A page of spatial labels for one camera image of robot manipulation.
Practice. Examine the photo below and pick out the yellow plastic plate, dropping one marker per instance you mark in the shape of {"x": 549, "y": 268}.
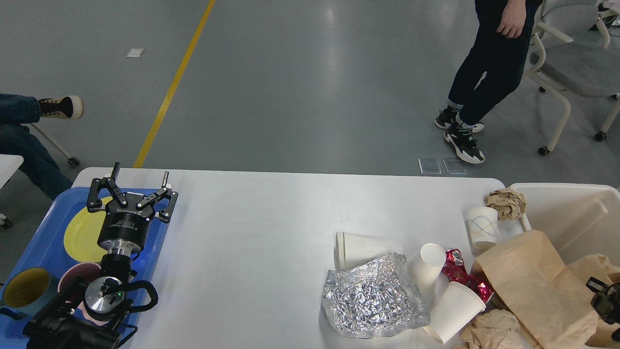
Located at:
{"x": 80, "y": 239}

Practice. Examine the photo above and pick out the lying white paper cup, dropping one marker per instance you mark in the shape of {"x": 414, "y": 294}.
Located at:
{"x": 352, "y": 250}

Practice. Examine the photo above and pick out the teal mug yellow inside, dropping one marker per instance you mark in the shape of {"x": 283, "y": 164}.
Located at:
{"x": 27, "y": 292}

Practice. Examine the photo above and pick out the small scribbled paper cup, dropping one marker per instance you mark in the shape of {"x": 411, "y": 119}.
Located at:
{"x": 483, "y": 229}

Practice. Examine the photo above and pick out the brown paper ball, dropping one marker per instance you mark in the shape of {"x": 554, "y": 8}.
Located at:
{"x": 509, "y": 204}

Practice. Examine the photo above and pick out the seated person in jeans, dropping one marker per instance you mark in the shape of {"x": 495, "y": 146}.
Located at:
{"x": 16, "y": 112}

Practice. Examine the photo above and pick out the crumpled brown paper front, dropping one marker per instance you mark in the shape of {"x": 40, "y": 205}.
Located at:
{"x": 497, "y": 329}

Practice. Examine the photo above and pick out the white plastic bin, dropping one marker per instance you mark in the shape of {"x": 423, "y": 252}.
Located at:
{"x": 579, "y": 220}

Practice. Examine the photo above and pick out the large brown paper bag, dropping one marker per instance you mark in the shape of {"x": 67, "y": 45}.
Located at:
{"x": 532, "y": 280}

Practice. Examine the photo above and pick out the white chair leg left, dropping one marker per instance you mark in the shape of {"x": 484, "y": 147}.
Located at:
{"x": 72, "y": 160}

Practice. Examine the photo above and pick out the crumpled aluminium foil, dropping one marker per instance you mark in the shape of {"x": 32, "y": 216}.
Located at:
{"x": 374, "y": 299}

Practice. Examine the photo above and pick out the front white paper cup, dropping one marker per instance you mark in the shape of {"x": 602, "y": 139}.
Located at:
{"x": 457, "y": 306}

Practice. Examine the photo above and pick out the person in dark jeans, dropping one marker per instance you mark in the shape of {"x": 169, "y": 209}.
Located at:
{"x": 491, "y": 71}

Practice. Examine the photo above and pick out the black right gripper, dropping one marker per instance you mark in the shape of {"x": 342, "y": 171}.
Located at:
{"x": 606, "y": 300}

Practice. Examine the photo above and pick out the blue plastic tray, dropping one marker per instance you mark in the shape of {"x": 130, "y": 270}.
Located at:
{"x": 46, "y": 249}

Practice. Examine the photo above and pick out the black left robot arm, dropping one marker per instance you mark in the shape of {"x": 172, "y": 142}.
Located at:
{"x": 91, "y": 314}

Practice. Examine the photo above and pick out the upright white paper cup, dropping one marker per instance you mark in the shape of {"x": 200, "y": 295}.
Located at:
{"x": 426, "y": 265}

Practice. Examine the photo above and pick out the crushed red can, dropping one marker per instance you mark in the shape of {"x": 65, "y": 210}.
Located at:
{"x": 455, "y": 271}

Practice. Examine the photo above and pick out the grey office chair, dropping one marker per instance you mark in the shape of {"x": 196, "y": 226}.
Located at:
{"x": 571, "y": 52}

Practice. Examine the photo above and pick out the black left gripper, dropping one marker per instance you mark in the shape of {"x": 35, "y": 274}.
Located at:
{"x": 124, "y": 225}

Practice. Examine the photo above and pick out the white table edge left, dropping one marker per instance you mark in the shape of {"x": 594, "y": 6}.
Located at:
{"x": 9, "y": 164}

